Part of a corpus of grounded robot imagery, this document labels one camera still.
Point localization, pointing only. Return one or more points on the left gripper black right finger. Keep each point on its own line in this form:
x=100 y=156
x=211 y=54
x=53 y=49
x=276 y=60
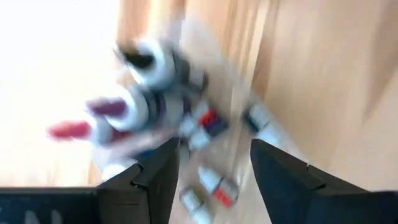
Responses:
x=286 y=189

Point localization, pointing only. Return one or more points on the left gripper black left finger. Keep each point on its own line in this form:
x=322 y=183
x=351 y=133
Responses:
x=146 y=189

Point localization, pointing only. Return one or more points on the small red food coloring bottle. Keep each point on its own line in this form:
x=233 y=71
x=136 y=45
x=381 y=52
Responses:
x=211 y=180

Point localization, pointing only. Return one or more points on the purple cap food coloring bottle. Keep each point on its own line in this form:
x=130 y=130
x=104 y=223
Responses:
x=133 y=109

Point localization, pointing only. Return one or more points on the pink cap food coloring bottle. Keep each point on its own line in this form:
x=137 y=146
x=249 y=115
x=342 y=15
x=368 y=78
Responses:
x=68 y=130

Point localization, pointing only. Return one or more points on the black cap food coloring bottle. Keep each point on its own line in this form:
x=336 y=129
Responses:
x=155 y=71

